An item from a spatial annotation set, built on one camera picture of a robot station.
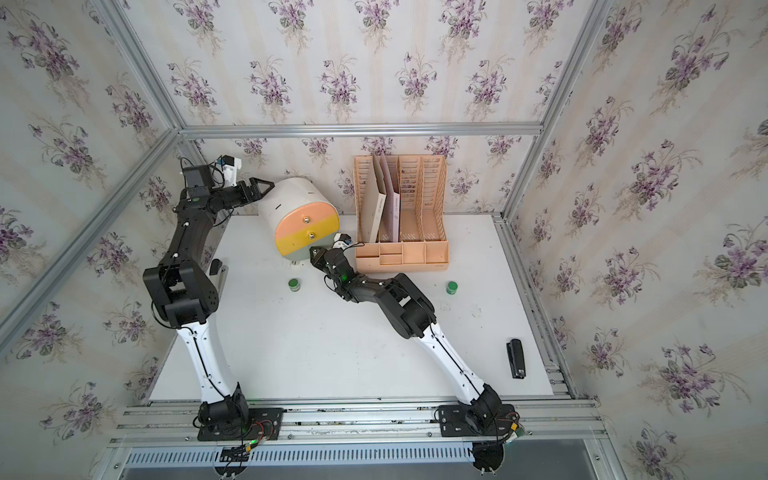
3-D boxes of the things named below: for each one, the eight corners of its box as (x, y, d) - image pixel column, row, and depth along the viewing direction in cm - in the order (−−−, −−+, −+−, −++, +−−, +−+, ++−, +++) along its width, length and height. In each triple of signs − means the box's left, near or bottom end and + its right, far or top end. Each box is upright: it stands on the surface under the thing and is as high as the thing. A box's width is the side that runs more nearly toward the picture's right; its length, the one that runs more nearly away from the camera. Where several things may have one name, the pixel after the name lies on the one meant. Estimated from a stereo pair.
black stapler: (510, 377, 82) (515, 373, 79) (506, 342, 89) (510, 337, 86) (522, 379, 82) (527, 375, 79) (517, 344, 88) (521, 339, 86)
